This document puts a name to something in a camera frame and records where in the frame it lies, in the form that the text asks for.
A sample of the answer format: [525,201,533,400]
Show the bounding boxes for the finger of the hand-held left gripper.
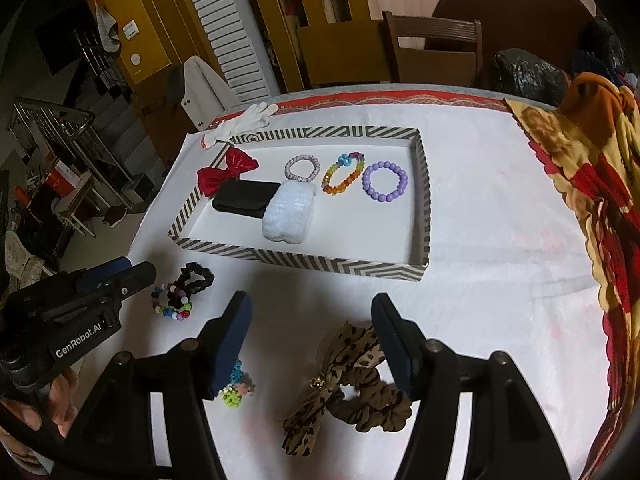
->
[117,261,157,298]
[75,256,132,291]

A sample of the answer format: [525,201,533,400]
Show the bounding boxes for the metal rack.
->
[7,97,136,211]

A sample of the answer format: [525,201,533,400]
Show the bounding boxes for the rainbow translucent bead bracelet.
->
[321,151,366,195]

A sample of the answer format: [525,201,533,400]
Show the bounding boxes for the black fabric scrunchie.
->
[167,262,216,311]

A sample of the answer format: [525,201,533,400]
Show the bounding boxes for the round brown table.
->
[431,0,598,91]

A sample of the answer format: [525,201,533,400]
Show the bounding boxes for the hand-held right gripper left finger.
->
[82,291,253,480]

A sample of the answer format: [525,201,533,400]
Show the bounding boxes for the purple bead bracelet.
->
[361,160,408,202]

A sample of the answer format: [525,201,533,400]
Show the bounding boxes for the white work glove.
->
[200,103,279,152]

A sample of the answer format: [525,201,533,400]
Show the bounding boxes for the red patterned tablecloth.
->
[207,87,516,128]

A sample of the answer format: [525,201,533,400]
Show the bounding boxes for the small white table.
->
[52,170,98,238]

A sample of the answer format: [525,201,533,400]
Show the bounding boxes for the striped cardboard tray box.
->
[166,126,431,281]

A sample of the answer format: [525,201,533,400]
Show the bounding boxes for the pastel bead bracelet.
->
[220,357,256,407]

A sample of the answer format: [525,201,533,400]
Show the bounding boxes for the red and white box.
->
[42,160,81,196]

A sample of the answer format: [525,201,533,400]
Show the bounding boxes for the leopard print bow scrunchie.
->
[281,322,413,456]

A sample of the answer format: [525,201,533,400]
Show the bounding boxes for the yellow wooden panel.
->
[95,0,211,91]

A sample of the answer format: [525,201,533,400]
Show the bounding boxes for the dark wooden chair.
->
[382,10,483,86]

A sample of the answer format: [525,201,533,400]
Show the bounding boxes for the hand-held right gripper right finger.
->
[371,293,573,480]

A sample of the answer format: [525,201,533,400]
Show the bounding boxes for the white louvered door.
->
[177,0,273,101]

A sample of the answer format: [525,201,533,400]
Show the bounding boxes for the black pouch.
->
[211,180,283,220]

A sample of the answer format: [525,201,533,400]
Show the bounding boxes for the black plastic bag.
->
[580,17,630,78]
[492,47,571,106]

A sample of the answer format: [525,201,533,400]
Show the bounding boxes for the white jacket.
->
[181,56,233,128]

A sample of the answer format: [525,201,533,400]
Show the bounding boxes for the yellow wooden chair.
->
[295,0,401,88]

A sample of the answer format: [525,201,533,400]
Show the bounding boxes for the white fluffy pouch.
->
[261,180,320,245]

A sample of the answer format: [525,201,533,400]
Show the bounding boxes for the floral red yellow blanket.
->
[502,72,640,471]

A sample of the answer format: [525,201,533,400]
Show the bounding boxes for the multicolour bead bracelet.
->
[151,282,195,320]

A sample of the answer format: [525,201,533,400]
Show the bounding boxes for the red shiny bow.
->
[196,148,260,196]

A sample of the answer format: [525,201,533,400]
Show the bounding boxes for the pink grey braided bracelet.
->
[284,153,321,183]

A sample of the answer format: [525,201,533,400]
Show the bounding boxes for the person's left hand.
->
[0,367,78,476]

